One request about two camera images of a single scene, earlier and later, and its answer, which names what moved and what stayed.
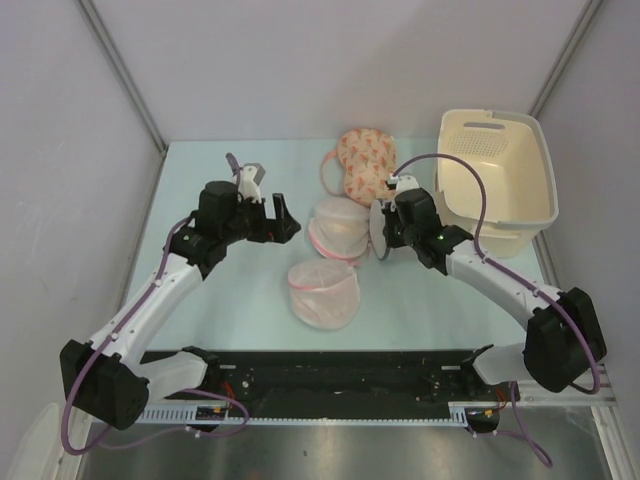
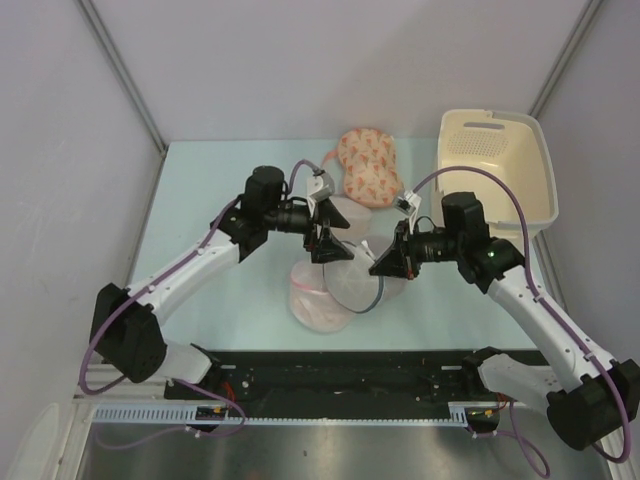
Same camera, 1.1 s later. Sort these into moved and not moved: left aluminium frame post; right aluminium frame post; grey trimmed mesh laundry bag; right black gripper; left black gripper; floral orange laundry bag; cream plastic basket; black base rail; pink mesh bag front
Moved: right black gripper; left black gripper; grey trimmed mesh laundry bag
Not moved: cream plastic basket; floral orange laundry bag; pink mesh bag front; black base rail; right aluminium frame post; left aluminium frame post
